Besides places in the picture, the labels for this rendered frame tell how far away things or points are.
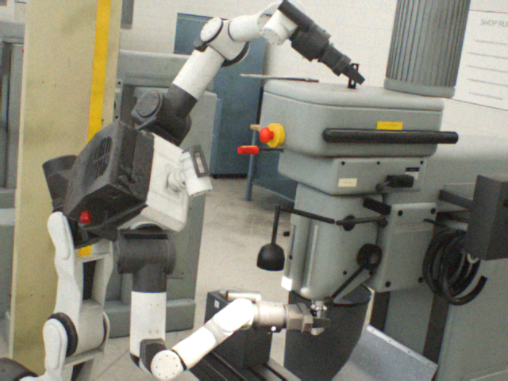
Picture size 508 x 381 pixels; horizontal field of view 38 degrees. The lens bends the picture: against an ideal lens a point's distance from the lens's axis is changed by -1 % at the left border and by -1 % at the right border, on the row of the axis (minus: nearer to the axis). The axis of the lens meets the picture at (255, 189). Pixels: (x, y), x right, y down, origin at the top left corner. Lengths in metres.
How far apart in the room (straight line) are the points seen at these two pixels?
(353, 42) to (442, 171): 6.29
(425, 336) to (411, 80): 0.80
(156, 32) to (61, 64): 8.34
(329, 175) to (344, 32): 6.69
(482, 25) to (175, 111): 5.28
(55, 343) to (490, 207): 1.33
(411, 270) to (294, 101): 0.63
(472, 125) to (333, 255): 5.25
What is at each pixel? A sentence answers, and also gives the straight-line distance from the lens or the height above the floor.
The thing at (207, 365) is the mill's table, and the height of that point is 0.93.
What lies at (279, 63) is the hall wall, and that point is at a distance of 9.40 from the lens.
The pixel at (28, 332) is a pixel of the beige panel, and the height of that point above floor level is 0.47.
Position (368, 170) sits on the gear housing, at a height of 1.70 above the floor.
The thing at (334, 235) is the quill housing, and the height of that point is 1.51.
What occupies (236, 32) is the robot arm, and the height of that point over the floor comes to 1.99.
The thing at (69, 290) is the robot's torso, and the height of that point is 1.17.
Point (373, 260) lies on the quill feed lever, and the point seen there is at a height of 1.45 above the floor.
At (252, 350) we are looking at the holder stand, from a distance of 2.44.
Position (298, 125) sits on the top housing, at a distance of 1.79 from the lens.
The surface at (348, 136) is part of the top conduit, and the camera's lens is 1.78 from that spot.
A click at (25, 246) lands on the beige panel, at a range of 3.54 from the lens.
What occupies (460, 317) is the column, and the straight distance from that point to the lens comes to 2.29.
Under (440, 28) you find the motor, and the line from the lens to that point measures 2.06.
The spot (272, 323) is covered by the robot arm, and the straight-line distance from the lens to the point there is 2.05.
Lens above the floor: 2.03
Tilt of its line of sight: 13 degrees down
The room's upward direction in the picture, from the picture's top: 7 degrees clockwise
